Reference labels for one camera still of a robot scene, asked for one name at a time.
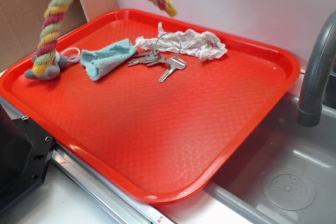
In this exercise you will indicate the bunch of small keys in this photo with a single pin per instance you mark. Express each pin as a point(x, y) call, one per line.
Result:
point(148, 58)

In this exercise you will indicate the brown cardboard panel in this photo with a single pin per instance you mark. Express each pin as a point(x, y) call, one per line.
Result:
point(21, 22)

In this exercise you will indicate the silver key on ring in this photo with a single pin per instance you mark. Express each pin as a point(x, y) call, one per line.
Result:
point(174, 63)

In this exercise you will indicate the red plastic tray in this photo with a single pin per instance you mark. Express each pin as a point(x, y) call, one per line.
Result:
point(158, 141)

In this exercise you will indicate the grey plastic sink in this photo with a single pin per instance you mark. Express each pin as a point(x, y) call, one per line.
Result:
point(283, 172)

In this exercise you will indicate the aluminium rail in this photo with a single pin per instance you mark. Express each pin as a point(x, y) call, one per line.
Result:
point(121, 207)

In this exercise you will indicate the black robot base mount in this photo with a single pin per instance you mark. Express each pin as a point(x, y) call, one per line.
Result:
point(26, 149)

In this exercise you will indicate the grey plush mouse toy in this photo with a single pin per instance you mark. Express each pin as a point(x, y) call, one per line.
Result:
point(68, 56)

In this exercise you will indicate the crumpled white paper towel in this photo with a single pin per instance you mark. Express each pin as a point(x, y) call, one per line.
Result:
point(204, 46)

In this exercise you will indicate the grey faucet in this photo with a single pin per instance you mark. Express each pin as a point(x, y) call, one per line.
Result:
point(318, 86)

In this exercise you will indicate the light blue cloth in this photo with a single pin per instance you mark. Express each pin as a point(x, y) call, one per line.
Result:
point(101, 62)

